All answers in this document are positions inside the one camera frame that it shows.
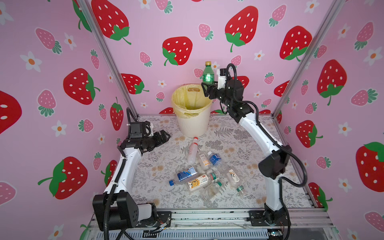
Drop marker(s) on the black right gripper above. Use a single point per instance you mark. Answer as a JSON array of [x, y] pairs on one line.
[[211, 87]]

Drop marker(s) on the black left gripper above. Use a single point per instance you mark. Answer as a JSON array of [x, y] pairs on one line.
[[164, 140]]

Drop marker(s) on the green soda bottle yellow cap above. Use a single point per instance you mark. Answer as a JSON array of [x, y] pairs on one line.
[[208, 74]]

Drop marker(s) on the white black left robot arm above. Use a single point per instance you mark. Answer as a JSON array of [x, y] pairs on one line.
[[116, 209]]

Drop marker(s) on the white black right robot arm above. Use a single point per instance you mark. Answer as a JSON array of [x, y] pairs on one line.
[[272, 167]]

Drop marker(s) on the yellow bin liner bag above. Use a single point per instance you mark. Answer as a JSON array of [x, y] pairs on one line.
[[189, 101]]

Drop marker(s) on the cream plastic waste bin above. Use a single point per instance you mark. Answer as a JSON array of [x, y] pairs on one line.
[[194, 127]]

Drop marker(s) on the white bottle red cap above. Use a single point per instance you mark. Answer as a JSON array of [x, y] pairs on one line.
[[193, 150]]

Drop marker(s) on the blue cap bottle blue label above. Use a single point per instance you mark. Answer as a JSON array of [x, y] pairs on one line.
[[183, 176]]

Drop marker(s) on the clear bottle orange white label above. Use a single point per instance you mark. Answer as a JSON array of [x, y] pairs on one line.
[[204, 161]]

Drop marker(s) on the clear bottle blue Chinese label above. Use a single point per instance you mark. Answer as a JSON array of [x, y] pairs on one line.
[[216, 160]]

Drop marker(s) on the sunflower label bottle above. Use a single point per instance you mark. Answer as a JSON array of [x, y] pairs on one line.
[[198, 183]]

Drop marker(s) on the small bottle red green label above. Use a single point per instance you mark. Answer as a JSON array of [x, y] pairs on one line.
[[213, 175]]

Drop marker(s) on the clear bottle green cap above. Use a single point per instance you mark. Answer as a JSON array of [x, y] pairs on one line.
[[211, 191]]

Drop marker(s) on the green cap bottle white label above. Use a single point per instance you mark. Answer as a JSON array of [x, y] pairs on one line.
[[235, 180]]

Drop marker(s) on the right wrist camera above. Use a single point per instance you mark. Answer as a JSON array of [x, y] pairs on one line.
[[223, 78]]

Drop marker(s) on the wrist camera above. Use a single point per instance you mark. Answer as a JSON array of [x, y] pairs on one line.
[[223, 78], [138, 130]]

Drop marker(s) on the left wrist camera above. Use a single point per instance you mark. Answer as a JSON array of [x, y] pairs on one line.
[[138, 130]]

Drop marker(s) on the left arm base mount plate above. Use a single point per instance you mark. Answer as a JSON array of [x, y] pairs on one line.
[[161, 219]]

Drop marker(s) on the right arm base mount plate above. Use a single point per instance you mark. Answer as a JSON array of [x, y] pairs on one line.
[[269, 218]]

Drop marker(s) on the right aluminium corner post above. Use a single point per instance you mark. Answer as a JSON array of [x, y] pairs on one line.
[[326, 23]]

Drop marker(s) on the aluminium corner post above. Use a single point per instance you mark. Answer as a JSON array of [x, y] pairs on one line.
[[107, 21], [326, 23]]

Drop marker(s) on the left aluminium corner post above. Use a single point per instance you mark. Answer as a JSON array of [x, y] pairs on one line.
[[107, 21]]

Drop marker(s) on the aluminium frame rail front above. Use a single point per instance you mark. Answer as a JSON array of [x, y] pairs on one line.
[[233, 224]]

